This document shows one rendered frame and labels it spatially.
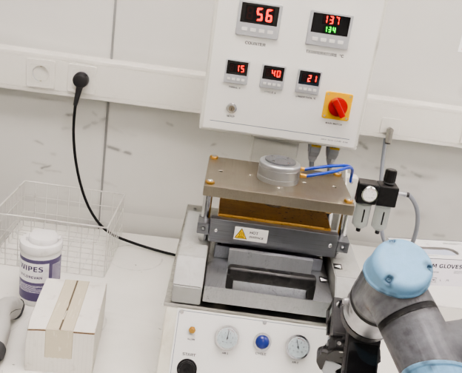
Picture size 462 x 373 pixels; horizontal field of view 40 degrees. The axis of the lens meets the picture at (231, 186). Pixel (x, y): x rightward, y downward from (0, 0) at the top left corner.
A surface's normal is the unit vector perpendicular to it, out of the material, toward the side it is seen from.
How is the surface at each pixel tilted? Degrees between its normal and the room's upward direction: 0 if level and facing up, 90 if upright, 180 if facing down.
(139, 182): 90
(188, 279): 41
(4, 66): 90
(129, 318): 0
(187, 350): 65
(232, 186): 0
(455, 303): 0
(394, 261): 35
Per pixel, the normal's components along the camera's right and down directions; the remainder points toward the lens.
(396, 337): -0.82, -0.07
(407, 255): 0.10, -0.57
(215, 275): 0.14, -0.93
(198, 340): 0.04, -0.09
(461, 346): 0.45, -0.44
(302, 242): -0.03, 0.33
